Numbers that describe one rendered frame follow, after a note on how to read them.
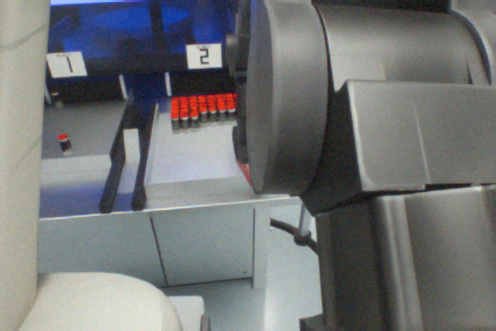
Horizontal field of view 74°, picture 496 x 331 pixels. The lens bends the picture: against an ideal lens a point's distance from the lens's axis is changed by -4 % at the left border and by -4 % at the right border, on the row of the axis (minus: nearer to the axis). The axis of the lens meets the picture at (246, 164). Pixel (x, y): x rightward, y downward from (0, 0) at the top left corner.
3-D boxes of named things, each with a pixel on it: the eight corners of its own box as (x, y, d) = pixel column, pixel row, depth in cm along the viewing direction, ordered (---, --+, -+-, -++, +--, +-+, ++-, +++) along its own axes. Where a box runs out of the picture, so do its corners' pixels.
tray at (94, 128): (42, 105, 95) (39, 94, 93) (134, 99, 98) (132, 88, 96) (-13, 178, 68) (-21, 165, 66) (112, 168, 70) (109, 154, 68)
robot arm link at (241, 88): (237, 81, 49) (276, 80, 49) (234, 65, 54) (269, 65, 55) (238, 124, 53) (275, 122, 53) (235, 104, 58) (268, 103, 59)
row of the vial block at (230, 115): (173, 126, 85) (170, 109, 82) (244, 120, 87) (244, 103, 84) (172, 130, 83) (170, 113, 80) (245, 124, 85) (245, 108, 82)
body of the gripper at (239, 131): (267, 132, 63) (268, 95, 59) (279, 164, 55) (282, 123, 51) (232, 134, 63) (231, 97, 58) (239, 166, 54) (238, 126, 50)
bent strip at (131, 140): (128, 152, 75) (123, 129, 72) (143, 151, 76) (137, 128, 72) (117, 193, 64) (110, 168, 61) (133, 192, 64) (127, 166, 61)
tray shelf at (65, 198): (27, 112, 95) (26, 107, 94) (267, 96, 103) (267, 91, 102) (-74, 237, 57) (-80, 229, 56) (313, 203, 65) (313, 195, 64)
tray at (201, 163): (158, 114, 90) (156, 102, 88) (255, 107, 93) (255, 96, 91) (147, 199, 63) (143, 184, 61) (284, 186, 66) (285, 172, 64)
